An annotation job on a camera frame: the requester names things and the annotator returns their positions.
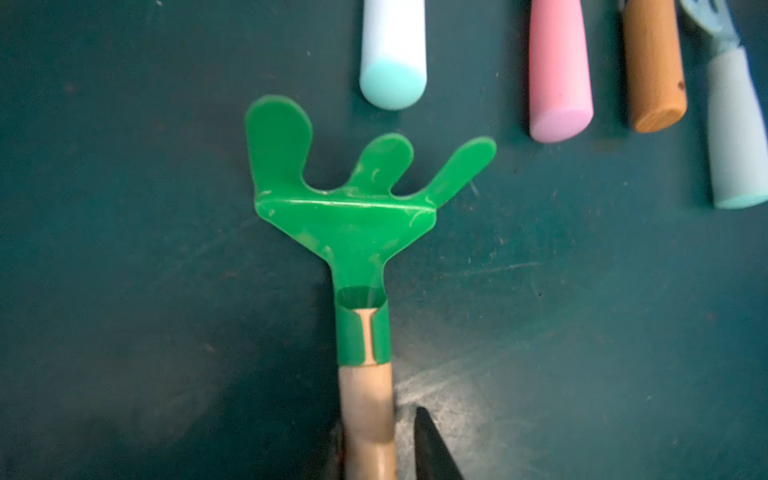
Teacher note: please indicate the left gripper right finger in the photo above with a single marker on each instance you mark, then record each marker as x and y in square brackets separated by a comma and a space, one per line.
[433, 460]

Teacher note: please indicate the purple fork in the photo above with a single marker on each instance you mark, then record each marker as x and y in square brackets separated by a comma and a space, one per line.
[560, 95]

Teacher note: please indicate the light blue fork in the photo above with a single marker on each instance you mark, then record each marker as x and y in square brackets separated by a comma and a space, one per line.
[736, 131]
[393, 69]

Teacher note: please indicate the green rake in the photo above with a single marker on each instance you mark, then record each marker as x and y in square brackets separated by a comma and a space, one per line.
[355, 229]

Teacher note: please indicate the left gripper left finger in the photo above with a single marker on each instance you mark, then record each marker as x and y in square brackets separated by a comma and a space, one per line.
[333, 467]

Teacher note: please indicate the lime fork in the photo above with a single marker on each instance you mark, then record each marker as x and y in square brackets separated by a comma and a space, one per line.
[655, 76]

